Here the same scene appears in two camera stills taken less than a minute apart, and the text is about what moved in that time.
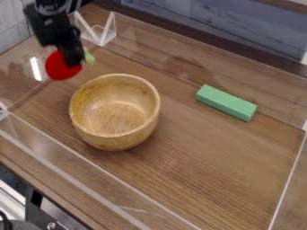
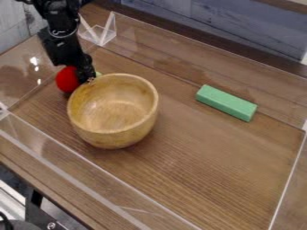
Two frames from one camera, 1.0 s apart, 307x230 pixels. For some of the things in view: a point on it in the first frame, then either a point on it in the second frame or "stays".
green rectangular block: (226, 102) stays
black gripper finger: (70, 52) to (84, 71)
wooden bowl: (113, 111) stays
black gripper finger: (76, 51) to (88, 68)
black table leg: (36, 198) stays
